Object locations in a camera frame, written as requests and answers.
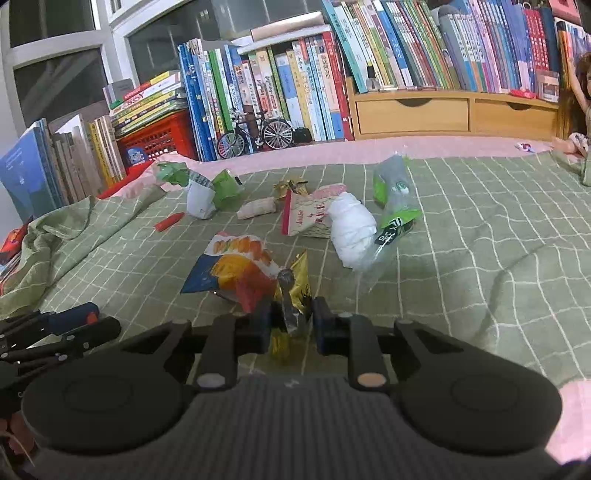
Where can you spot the macaron print snack wrapper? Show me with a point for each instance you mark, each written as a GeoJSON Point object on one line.
{"type": "Point", "coordinates": [231, 267]}

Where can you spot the plain green plastic wrapper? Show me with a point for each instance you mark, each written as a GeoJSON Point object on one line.
{"type": "Point", "coordinates": [226, 187]}

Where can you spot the stack of green yellow books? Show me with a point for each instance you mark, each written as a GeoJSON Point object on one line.
{"type": "Point", "coordinates": [147, 101]}

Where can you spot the row of blue white books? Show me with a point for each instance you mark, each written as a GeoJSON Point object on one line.
{"type": "Point", "coordinates": [286, 83]}

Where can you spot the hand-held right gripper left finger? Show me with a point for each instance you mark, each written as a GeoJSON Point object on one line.
{"type": "Point", "coordinates": [263, 330]}

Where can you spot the red cloth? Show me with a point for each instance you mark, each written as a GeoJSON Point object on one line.
{"type": "Point", "coordinates": [122, 182]}

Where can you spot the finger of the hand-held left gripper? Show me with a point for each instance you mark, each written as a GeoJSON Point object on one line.
{"type": "Point", "coordinates": [69, 318]}
{"type": "Point", "coordinates": [92, 334]}

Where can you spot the small red packet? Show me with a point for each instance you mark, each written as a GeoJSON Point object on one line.
{"type": "Point", "coordinates": [521, 93]}

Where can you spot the small white blue candy wrapper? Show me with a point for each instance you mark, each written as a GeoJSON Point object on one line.
{"type": "Point", "coordinates": [525, 147]}

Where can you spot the small pink white wrapper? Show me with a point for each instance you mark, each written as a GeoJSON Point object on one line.
{"type": "Point", "coordinates": [256, 207]}

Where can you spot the long haired doll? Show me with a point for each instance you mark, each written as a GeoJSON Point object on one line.
{"type": "Point", "coordinates": [579, 115]}

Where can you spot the small black pouch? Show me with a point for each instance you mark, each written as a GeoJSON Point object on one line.
{"type": "Point", "coordinates": [302, 135]}

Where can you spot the small glass bottle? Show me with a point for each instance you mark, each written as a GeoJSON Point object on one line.
{"type": "Point", "coordinates": [373, 79]}

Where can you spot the crumpled white tissue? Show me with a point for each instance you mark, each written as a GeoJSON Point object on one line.
{"type": "Point", "coordinates": [351, 226]}

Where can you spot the row of beige spined books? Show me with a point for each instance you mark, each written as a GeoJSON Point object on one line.
{"type": "Point", "coordinates": [83, 157]}

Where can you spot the red plastic crate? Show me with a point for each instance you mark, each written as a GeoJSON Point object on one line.
{"type": "Point", "coordinates": [161, 134]}

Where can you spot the green grey snack packet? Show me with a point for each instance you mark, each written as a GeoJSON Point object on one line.
{"type": "Point", "coordinates": [392, 180]}

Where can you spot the toy bicycle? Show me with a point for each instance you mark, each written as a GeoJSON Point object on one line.
{"type": "Point", "coordinates": [278, 134]}

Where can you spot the green white plastic wrapper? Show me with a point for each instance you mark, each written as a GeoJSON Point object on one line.
{"type": "Point", "coordinates": [201, 194]}

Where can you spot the wooden drawer organizer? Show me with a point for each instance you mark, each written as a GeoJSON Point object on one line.
{"type": "Point", "coordinates": [411, 113]}

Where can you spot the large gold foil wrapper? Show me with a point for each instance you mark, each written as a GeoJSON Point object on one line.
{"type": "Point", "coordinates": [300, 286]}

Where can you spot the red white paper wrapper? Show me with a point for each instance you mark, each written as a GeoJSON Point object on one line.
{"type": "Point", "coordinates": [309, 214]}

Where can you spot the small red stick wrapper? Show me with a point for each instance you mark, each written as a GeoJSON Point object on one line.
{"type": "Point", "coordinates": [168, 222]}

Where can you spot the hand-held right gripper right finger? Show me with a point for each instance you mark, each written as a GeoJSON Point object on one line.
{"type": "Point", "coordinates": [321, 330]}

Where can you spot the clear plastic green label wrapper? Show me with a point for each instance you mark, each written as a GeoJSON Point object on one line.
{"type": "Point", "coordinates": [392, 230]}

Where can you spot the red printed bag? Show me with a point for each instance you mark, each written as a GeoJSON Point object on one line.
{"type": "Point", "coordinates": [11, 249]}

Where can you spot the large blue book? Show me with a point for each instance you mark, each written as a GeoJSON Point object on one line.
{"type": "Point", "coordinates": [23, 180]}

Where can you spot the beige flat box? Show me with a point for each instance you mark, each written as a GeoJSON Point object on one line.
{"type": "Point", "coordinates": [286, 30]}

